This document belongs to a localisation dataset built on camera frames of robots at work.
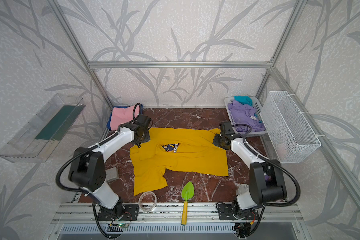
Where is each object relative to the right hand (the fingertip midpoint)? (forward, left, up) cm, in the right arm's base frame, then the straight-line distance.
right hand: (217, 136), depth 93 cm
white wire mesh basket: (-15, -26, +27) cm, 40 cm away
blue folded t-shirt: (+17, +77, -5) cm, 79 cm away
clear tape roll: (-39, +40, -6) cm, 56 cm away
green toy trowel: (-31, +18, -6) cm, 37 cm away
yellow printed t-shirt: (-4, +19, -9) cm, 22 cm away
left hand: (+1, +45, +2) cm, 45 cm away
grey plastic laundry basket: (+28, -34, -1) cm, 44 cm away
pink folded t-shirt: (+23, +70, -5) cm, 73 cm away
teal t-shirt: (+32, -24, +1) cm, 40 cm away
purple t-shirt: (+23, -24, -5) cm, 34 cm away
